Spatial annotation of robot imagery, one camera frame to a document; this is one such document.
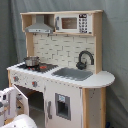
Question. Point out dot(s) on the black toy stovetop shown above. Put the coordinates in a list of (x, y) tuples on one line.
[(41, 67)]

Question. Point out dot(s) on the red stove knob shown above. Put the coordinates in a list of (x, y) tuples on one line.
[(34, 84), (15, 78)]

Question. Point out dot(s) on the red left stove knob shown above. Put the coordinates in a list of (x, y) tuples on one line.
[(15, 78)]

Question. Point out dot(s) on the toy microwave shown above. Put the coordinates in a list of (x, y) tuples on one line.
[(73, 23)]

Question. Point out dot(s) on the red right stove knob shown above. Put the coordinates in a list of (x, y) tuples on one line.
[(34, 84)]

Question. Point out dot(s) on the white oven door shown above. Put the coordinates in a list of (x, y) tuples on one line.
[(22, 105)]

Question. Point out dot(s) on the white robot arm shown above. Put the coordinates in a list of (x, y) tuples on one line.
[(20, 121)]

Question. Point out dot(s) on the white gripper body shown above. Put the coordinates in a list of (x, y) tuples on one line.
[(8, 104)]

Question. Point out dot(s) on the grey range hood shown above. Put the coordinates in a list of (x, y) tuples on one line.
[(40, 26)]

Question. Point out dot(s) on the wooden toy kitchen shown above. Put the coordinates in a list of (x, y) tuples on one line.
[(72, 50)]

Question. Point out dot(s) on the white cabinet door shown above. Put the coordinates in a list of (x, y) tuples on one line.
[(63, 107)]

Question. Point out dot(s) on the grey toy sink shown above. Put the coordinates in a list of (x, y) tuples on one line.
[(73, 74)]

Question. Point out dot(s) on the silver toy pot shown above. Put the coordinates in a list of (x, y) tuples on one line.
[(32, 61)]

